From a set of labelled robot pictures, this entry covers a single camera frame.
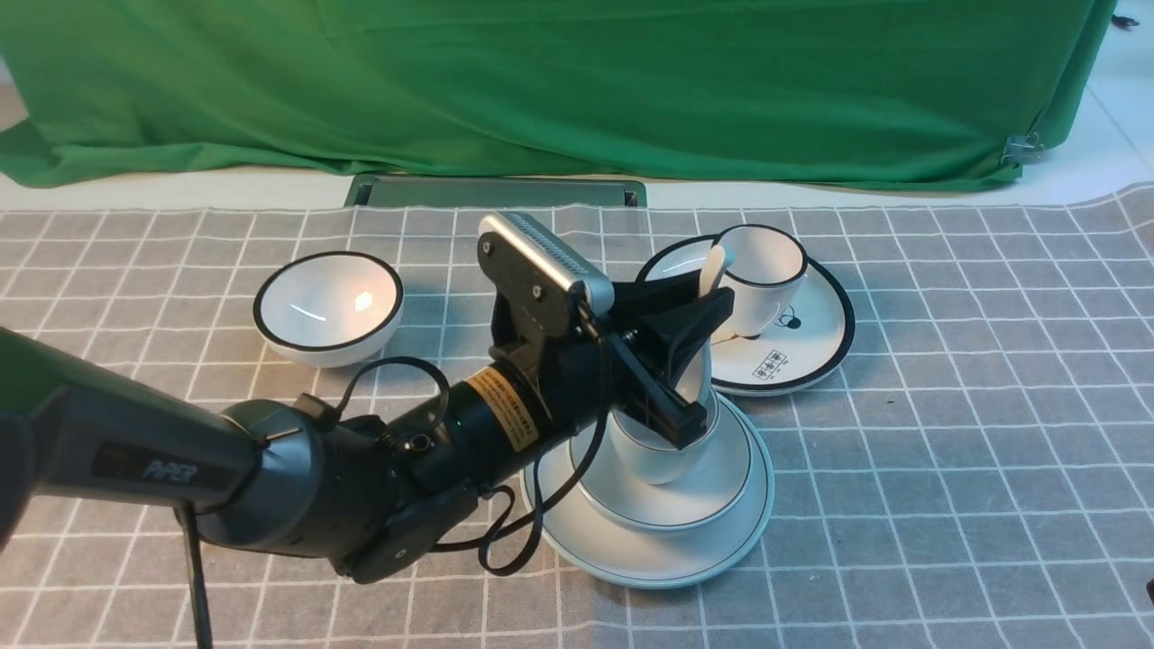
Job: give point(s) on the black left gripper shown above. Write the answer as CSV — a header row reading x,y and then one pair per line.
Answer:
x,y
567,383

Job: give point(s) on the pale blue cup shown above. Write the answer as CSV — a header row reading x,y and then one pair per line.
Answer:
x,y
646,452

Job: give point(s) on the white ceramic spoon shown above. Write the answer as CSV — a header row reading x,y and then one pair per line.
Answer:
x,y
714,267

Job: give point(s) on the small pale blue bowl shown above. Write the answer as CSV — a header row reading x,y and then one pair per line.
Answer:
x,y
710,485

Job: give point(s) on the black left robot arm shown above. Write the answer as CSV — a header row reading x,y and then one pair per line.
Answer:
x,y
475,468

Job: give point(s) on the black rimmed white cup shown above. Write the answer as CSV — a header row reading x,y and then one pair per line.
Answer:
x,y
768,267

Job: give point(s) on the large pale blue plate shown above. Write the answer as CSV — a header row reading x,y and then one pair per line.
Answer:
x,y
645,559

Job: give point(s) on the grey checked tablecloth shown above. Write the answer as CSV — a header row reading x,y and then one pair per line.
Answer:
x,y
975,474

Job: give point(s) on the green backdrop cloth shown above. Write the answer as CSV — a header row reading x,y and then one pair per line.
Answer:
x,y
878,95

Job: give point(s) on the grey metal floor tray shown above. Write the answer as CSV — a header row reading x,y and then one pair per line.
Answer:
x,y
388,191

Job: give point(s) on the black rimmed white bowl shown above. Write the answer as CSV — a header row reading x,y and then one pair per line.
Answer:
x,y
331,309

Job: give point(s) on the metal binder clip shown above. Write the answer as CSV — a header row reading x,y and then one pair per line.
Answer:
x,y
1023,150

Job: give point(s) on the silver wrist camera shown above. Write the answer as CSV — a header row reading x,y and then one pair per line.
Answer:
x,y
542,278

